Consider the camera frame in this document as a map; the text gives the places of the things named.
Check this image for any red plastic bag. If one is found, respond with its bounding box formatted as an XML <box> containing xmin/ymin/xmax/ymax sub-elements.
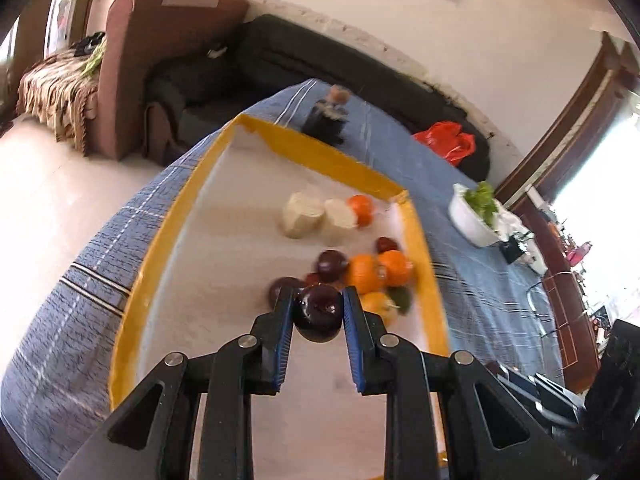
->
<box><xmin>412</xmin><ymin>121</ymin><xmax>476</xmax><ymax>166</ymax></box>

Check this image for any black squat bottle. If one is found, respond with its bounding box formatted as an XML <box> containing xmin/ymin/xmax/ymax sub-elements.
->
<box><xmin>499</xmin><ymin>237</ymin><xmax>526</xmax><ymax>266</ymax></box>

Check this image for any pink bottle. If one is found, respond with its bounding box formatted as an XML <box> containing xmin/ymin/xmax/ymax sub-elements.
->
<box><xmin>567</xmin><ymin>240</ymin><xmax>593</xmax><ymax>266</ymax></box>

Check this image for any black sofa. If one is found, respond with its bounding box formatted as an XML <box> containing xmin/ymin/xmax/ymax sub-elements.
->
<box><xmin>145</xmin><ymin>14</ymin><xmax>491</xmax><ymax>181</ymax></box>

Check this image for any mandarin orange with leaf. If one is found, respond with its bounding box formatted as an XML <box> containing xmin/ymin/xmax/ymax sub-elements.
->
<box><xmin>361</xmin><ymin>285</ymin><xmax>413</xmax><ymax>328</ymax></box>

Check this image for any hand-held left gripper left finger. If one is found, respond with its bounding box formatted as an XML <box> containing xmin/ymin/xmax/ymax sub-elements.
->
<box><xmin>57</xmin><ymin>285</ymin><xmax>296</xmax><ymax>480</ymax></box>

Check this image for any brown wooden ledge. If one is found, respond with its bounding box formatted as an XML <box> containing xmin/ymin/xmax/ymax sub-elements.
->
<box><xmin>515</xmin><ymin>195</ymin><xmax>601</xmax><ymax>396</ymax></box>

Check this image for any black bottle with cork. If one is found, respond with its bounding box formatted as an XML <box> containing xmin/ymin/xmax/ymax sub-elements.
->
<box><xmin>302</xmin><ymin>84</ymin><xmax>351</xmax><ymax>147</ymax></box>

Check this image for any brown armchair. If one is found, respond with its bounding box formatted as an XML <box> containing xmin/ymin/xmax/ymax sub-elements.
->
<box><xmin>87</xmin><ymin>0</ymin><xmax>251</xmax><ymax>161</ymax></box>

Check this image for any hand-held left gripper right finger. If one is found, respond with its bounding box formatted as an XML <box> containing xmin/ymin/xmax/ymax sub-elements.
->
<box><xmin>342</xmin><ymin>285</ymin><xmax>596</xmax><ymax>480</ymax></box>

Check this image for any white crumpled cloth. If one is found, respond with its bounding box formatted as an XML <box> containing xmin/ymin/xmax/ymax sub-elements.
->
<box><xmin>492</xmin><ymin>207</ymin><xmax>548</xmax><ymax>276</ymax></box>

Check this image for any green lettuce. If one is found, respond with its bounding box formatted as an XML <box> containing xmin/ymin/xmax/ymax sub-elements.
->
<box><xmin>465</xmin><ymin>181</ymin><xmax>501</xmax><ymax>228</ymax></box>

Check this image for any wooden framed window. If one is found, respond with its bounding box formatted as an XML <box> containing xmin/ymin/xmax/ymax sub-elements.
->
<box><xmin>492</xmin><ymin>32</ymin><xmax>640</xmax><ymax>221</ymax></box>

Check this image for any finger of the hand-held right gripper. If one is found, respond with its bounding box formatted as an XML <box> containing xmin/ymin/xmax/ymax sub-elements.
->
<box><xmin>534</xmin><ymin>374</ymin><xmax>587</xmax><ymax>428</ymax></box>
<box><xmin>487</xmin><ymin>359</ymin><xmax>538</xmax><ymax>396</ymax></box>

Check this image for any fringed patterned table cloth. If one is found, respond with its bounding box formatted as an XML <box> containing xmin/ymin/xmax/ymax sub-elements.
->
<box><xmin>17</xmin><ymin>50</ymin><xmax>101</xmax><ymax>153</ymax></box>

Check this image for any yellow cardboard tray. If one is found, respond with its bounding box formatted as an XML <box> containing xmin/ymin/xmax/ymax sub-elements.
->
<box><xmin>107</xmin><ymin>114</ymin><xmax>451</xmax><ymax>466</ymax></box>

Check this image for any dark purple plum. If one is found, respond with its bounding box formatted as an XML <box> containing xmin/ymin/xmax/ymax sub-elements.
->
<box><xmin>267</xmin><ymin>276</ymin><xmax>306</xmax><ymax>311</ymax></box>
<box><xmin>291</xmin><ymin>284</ymin><xmax>346</xmax><ymax>344</ymax></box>
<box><xmin>316</xmin><ymin>249</ymin><xmax>350</xmax><ymax>283</ymax></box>

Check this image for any blue plaid blanket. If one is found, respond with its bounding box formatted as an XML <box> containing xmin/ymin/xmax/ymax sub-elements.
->
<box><xmin>0</xmin><ymin>77</ymin><xmax>601</xmax><ymax>480</ymax></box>

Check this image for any white bowl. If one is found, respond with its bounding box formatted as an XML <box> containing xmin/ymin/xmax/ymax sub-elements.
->
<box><xmin>447</xmin><ymin>182</ymin><xmax>501</xmax><ymax>249</ymax></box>

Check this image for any cream white cut chunk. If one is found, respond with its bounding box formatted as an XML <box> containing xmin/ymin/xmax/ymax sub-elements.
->
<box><xmin>280</xmin><ymin>191</ymin><xmax>326</xmax><ymax>239</ymax></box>
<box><xmin>322</xmin><ymin>198</ymin><xmax>358</xmax><ymax>231</ymax></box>

